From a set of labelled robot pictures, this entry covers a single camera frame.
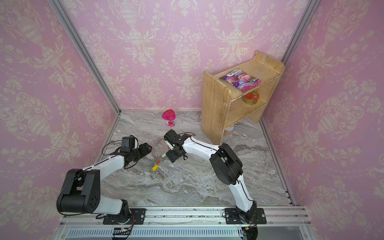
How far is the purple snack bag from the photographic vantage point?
713 mm

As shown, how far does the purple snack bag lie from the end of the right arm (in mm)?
340

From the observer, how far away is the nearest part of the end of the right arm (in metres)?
0.68

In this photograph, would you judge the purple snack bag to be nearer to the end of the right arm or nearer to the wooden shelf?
the wooden shelf
